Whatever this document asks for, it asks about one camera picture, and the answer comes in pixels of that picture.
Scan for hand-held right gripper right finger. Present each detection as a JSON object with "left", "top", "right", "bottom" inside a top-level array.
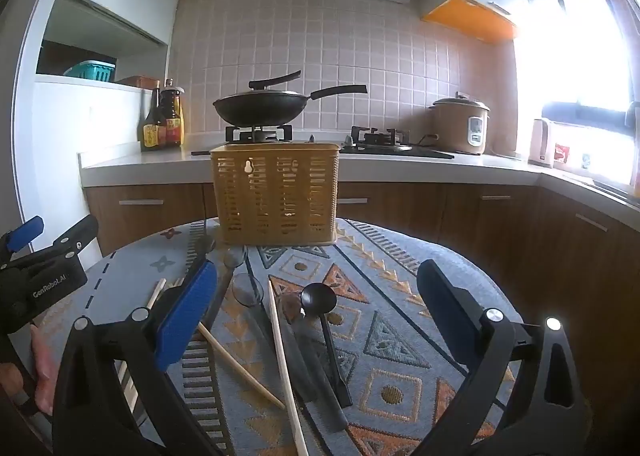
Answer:
[{"left": 416, "top": 258, "right": 593, "bottom": 456}]

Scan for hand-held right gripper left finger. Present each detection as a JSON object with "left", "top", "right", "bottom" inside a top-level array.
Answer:
[{"left": 51, "top": 260, "right": 226, "bottom": 456}]

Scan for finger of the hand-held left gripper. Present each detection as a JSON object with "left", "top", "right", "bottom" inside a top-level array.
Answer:
[
  {"left": 7, "top": 214, "right": 99, "bottom": 274},
  {"left": 0, "top": 216, "right": 45, "bottom": 258}
]

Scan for long cream chopstick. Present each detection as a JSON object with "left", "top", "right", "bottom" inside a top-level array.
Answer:
[
  {"left": 197, "top": 321, "right": 286, "bottom": 410},
  {"left": 127, "top": 277, "right": 185, "bottom": 414},
  {"left": 116, "top": 278, "right": 167, "bottom": 414},
  {"left": 267, "top": 277, "right": 310, "bottom": 456}
]

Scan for clear plastic spoon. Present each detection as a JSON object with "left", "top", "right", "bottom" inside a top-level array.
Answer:
[
  {"left": 201, "top": 246, "right": 249, "bottom": 326},
  {"left": 230, "top": 272, "right": 349, "bottom": 433}
]

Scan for brownish translucent spoon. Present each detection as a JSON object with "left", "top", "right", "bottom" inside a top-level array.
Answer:
[{"left": 279, "top": 292, "right": 322, "bottom": 400}]

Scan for black plastic spoon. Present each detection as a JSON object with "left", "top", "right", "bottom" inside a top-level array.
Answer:
[{"left": 300, "top": 282, "right": 354, "bottom": 408}]

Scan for yellow slotted utensil basket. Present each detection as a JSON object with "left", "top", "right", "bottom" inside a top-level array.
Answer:
[{"left": 209, "top": 140, "right": 342, "bottom": 247}]

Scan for person's left hand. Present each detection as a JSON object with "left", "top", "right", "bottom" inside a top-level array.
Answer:
[{"left": 0, "top": 325, "right": 57, "bottom": 414}]

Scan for patterned blue tablecloth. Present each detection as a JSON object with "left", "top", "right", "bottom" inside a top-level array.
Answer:
[{"left": 30, "top": 218, "right": 526, "bottom": 456}]

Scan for wooden base cabinets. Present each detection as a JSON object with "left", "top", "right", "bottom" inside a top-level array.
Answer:
[{"left": 82, "top": 182, "right": 640, "bottom": 337}]

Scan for dark sauce bottle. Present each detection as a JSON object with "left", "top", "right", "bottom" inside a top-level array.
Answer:
[{"left": 138, "top": 81, "right": 168, "bottom": 153}]

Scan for white kitchen countertop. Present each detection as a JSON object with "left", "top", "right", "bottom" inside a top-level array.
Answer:
[{"left": 79, "top": 135, "right": 640, "bottom": 209}]

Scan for brown sauce bottle red label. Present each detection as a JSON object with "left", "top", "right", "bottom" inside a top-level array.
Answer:
[{"left": 160, "top": 78, "right": 186, "bottom": 148}]

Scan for teal plastic basket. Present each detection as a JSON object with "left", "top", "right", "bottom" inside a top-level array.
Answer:
[{"left": 63, "top": 59, "right": 117, "bottom": 83}]

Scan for brown box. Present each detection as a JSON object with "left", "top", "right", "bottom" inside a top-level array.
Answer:
[{"left": 116, "top": 75, "right": 161, "bottom": 88}]

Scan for black gas stove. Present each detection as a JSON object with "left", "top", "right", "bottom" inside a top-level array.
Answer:
[{"left": 191, "top": 125, "right": 456, "bottom": 160}]

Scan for beige rice cooker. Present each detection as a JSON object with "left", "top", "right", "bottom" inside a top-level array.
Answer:
[{"left": 428, "top": 92, "right": 491, "bottom": 156}]

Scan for white electric kettle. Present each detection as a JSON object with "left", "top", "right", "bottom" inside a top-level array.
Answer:
[{"left": 528, "top": 117, "right": 556, "bottom": 168}]

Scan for black wok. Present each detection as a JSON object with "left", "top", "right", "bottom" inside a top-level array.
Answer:
[{"left": 212, "top": 85, "right": 368, "bottom": 128}]

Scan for kitchen window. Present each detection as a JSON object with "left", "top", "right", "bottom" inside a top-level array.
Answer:
[{"left": 517, "top": 0, "right": 640, "bottom": 189}]

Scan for orange wall cabinet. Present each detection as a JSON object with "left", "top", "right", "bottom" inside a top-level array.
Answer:
[{"left": 420, "top": 0, "right": 519, "bottom": 42}]

